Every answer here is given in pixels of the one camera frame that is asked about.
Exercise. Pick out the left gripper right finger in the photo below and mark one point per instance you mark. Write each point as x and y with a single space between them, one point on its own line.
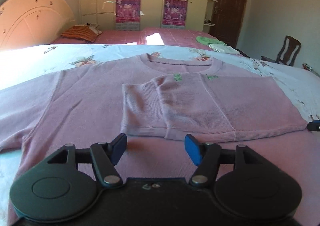
206 158

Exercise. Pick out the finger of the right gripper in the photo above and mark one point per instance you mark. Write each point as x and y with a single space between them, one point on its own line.
314 125

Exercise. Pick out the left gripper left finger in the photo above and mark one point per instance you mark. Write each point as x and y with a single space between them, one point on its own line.
105 156

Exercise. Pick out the pink long-sleeve sweater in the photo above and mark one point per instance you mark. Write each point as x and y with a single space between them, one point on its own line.
156 102

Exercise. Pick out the wooden bed footboard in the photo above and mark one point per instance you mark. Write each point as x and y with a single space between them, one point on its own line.
310 69

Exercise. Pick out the dark wooden chair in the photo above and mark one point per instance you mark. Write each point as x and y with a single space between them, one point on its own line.
288 53

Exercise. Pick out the white folded cloth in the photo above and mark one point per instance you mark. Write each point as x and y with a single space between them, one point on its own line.
222 48

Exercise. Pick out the green folded cloth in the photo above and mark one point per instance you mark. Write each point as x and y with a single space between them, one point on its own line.
207 41

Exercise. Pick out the pink checked bedspread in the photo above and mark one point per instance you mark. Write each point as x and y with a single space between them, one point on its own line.
154 36

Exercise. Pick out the floral white bed quilt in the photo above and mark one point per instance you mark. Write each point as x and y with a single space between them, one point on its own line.
29 77

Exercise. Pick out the orange striped pillow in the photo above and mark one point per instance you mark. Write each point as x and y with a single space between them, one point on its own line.
85 32

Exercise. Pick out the lower right pink poster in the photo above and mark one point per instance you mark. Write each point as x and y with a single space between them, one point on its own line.
174 14

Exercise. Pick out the lower left pink poster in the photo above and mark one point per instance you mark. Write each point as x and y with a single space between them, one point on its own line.
127 15

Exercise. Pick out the cream arched headboard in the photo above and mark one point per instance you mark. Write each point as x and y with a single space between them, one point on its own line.
25 23

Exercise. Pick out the dark brown wooden door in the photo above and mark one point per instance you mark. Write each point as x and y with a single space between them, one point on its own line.
227 17

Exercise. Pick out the corner wall shelves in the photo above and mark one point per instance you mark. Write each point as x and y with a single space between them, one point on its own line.
208 16

